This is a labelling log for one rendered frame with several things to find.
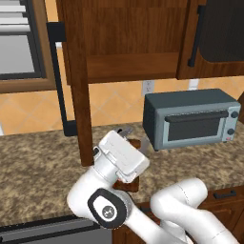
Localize black drawer handle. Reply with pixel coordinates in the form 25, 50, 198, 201
213, 189, 238, 200

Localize brown wooden cabinet door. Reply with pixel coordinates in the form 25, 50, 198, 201
56, 0, 95, 168

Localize brown wooden drawer front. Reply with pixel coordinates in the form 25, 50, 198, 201
198, 185, 244, 214

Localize white wall outlet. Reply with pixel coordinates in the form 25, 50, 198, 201
141, 79, 156, 97
188, 78, 200, 92

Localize brown wooden wall cabinet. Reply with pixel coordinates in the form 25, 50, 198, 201
56, 0, 192, 85

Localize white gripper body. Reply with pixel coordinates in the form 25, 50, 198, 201
98, 130, 151, 184

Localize long black door handle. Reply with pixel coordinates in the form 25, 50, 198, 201
46, 22, 78, 138

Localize short black door handle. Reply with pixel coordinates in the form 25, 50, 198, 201
187, 4, 206, 69

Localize window with brown frame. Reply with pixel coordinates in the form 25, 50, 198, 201
0, 0, 58, 93

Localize black toaster oven handle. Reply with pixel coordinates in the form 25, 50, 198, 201
164, 110, 230, 125

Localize grey toaster oven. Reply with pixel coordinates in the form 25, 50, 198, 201
142, 88, 242, 153

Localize brown glass-panel cabinet door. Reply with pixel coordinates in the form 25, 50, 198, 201
175, 0, 244, 81

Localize black and grey dishwasher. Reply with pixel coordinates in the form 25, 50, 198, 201
0, 214, 112, 244

